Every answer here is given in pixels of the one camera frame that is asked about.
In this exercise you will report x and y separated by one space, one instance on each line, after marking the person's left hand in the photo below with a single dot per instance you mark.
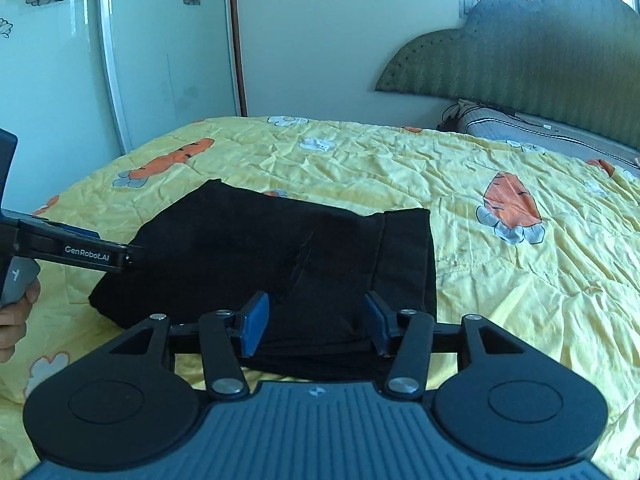
12 322

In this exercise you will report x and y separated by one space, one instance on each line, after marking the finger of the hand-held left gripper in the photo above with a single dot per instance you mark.
90 252

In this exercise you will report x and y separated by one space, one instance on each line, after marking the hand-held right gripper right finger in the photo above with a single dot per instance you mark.
381 322

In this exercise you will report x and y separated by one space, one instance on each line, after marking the flower printed wardrobe door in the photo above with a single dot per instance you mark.
50 90
175 55

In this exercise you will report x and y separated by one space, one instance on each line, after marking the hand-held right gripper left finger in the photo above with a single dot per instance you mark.
255 322

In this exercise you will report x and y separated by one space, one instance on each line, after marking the grey bed pillow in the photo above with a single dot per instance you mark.
550 135

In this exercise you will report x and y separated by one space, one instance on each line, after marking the yellow carrot printed blanket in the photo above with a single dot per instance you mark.
500 300

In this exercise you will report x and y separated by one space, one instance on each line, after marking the green padded headboard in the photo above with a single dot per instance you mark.
525 55

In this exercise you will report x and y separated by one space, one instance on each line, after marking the black pants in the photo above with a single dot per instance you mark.
260 250

